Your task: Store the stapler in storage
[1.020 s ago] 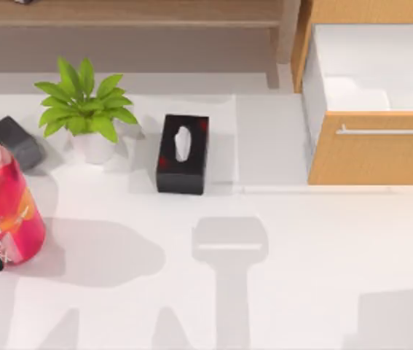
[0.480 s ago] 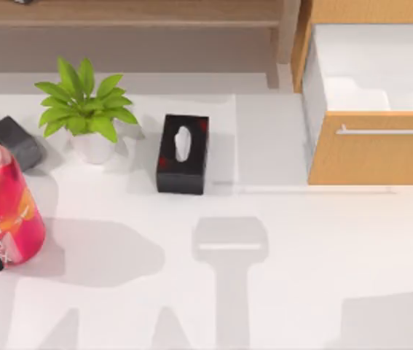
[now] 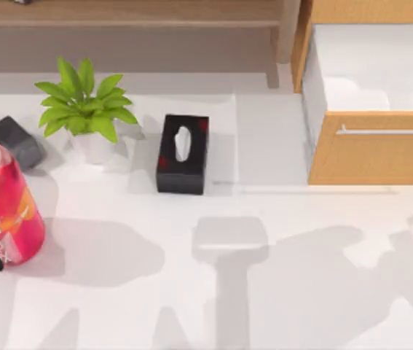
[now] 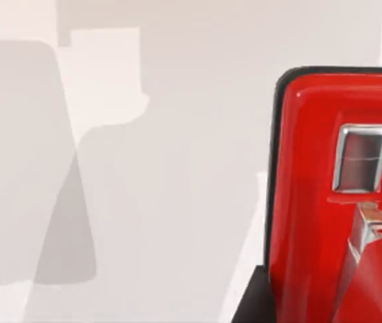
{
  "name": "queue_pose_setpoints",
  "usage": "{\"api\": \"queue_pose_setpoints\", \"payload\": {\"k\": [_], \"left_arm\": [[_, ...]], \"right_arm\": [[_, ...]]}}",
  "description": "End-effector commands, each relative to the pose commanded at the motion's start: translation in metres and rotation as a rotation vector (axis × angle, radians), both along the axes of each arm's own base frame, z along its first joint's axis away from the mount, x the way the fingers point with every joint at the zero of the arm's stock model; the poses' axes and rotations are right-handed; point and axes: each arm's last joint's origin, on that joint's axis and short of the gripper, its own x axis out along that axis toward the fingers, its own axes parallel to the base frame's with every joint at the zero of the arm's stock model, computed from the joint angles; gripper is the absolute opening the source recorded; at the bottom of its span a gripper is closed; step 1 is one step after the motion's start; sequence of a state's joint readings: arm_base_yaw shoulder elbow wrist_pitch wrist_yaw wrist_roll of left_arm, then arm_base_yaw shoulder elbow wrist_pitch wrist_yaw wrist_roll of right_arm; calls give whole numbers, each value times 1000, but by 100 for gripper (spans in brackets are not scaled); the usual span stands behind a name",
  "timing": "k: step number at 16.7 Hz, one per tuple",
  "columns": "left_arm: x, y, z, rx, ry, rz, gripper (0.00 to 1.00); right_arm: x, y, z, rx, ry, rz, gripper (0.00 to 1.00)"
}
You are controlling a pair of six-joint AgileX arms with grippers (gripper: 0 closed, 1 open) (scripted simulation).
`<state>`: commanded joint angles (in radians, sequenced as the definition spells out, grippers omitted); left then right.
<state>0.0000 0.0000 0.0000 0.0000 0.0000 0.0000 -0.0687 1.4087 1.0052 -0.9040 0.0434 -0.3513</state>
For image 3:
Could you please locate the long metal drawer handle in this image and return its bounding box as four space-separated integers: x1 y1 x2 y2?
336 125 413 136

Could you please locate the green plant in white pot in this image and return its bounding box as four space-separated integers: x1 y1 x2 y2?
34 55 146 166

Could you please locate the pale wooden drawer front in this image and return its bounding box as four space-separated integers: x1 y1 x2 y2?
307 110 413 186

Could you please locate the white drawer inside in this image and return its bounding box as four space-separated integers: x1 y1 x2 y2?
302 23 413 172

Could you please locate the wooden open shelf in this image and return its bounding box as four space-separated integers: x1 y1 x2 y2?
0 0 304 90

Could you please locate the red bottle with black cap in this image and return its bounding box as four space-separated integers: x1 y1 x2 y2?
0 125 46 268

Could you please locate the black tissue box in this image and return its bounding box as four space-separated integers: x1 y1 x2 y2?
156 114 210 195

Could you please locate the wooden cupboard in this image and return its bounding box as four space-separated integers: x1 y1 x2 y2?
290 0 413 94

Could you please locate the dark grey block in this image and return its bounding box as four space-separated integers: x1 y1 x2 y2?
0 115 46 171

